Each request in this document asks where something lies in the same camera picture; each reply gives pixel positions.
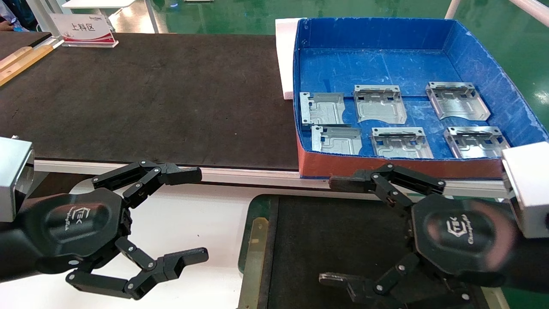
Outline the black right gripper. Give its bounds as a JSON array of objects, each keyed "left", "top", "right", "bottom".
[{"left": 319, "top": 162, "right": 518, "bottom": 309}]

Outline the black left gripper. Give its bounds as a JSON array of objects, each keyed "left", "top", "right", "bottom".
[{"left": 17, "top": 160, "right": 209, "bottom": 300}]

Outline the stamped sheet metal bracket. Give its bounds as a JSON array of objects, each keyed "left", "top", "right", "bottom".
[
  {"left": 311, "top": 125, "right": 363, "bottom": 155},
  {"left": 370, "top": 127, "right": 434, "bottom": 159},
  {"left": 443, "top": 126, "right": 512, "bottom": 160},
  {"left": 299, "top": 92, "right": 351, "bottom": 127},
  {"left": 353, "top": 85, "right": 407, "bottom": 125},
  {"left": 425, "top": 82, "right": 491, "bottom": 121}
]

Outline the large black conveyor mat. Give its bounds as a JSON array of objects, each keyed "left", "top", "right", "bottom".
[{"left": 0, "top": 32, "right": 301, "bottom": 171}]

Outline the blue corrugated plastic box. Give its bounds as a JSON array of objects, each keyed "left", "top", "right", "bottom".
[{"left": 293, "top": 17, "right": 549, "bottom": 180}]

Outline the white foam block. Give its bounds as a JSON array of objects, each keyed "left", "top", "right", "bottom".
[{"left": 275, "top": 18, "right": 306, "bottom": 100}]

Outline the white red acrylic sign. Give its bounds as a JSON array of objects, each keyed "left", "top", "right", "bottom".
[{"left": 49, "top": 13, "right": 119, "bottom": 48}]

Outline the yellow wooden strip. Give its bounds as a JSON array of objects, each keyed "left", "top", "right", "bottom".
[{"left": 0, "top": 45, "right": 54, "bottom": 86}]

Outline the pale wooden strip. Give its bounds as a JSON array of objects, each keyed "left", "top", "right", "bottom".
[{"left": 0, "top": 46, "right": 33, "bottom": 71}]

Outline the white background table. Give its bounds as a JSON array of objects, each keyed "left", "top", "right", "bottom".
[{"left": 62, "top": 0, "right": 160, "bottom": 34}]

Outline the white machine column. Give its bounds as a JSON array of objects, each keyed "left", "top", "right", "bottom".
[{"left": 26, "top": 0, "right": 65, "bottom": 37}]

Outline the aluminium conveyor frame rail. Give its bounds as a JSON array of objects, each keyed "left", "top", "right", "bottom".
[{"left": 33, "top": 160, "right": 513, "bottom": 199}]

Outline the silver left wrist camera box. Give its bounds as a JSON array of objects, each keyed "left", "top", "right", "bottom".
[{"left": 0, "top": 136, "right": 35, "bottom": 223}]

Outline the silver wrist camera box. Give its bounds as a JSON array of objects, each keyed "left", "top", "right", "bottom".
[
  {"left": 0, "top": 136, "right": 35, "bottom": 223},
  {"left": 501, "top": 142, "right": 549, "bottom": 239}
]

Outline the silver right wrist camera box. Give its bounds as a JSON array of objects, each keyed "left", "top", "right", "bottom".
[{"left": 501, "top": 142, "right": 549, "bottom": 239}]

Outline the white pipe frame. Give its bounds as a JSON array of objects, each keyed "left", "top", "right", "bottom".
[{"left": 445, "top": 0, "right": 549, "bottom": 27}]

